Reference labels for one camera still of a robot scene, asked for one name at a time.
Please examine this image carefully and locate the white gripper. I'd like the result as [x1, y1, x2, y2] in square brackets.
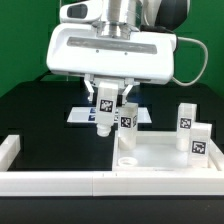
[46, 0, 176, 105]

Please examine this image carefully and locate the white square tabletop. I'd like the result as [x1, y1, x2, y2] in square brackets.
[112, 131, 224, 172]

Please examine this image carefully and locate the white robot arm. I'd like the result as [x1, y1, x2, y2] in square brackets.
[46, 0, 190, 97]

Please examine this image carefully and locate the white U-shaped fence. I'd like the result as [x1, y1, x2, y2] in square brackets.
[0, 135, 224, 196]

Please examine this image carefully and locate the white marker base plate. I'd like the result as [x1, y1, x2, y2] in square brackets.
[67, 107, 152, 124]

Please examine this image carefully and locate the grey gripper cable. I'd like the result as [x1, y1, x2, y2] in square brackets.
[139, 24, 209, 88]

